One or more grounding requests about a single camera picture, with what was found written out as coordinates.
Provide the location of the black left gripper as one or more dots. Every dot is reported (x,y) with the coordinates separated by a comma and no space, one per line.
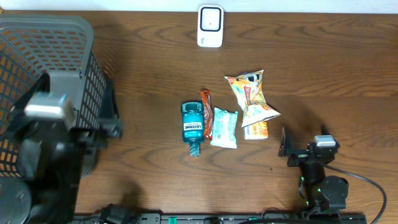
(111,112)

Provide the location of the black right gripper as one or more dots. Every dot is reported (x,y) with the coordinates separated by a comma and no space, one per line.
(299,155)

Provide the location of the small orange packet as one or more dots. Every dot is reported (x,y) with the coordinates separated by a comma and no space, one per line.
(257,131)

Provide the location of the yellow snack bag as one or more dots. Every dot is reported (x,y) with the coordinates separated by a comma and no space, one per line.
(247,88)

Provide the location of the white wet wipes pack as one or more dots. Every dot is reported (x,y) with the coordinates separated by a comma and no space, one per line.
(224,126)

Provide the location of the red brown snack bar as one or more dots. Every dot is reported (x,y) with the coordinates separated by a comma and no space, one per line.
(208,114)

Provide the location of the blue mouthwash bottle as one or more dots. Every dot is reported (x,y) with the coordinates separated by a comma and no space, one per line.
(193,125)

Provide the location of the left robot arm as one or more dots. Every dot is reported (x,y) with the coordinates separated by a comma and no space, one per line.
(52,198)

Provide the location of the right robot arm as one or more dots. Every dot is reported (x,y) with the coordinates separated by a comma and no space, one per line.
(323,194)

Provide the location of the white barcode scanner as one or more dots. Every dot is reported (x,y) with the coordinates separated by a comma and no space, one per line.
(210,26)

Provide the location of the grey plastic shopping basket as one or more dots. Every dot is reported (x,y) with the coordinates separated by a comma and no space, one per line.
(61,46)

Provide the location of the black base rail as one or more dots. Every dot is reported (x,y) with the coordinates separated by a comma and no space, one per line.
(117,214)

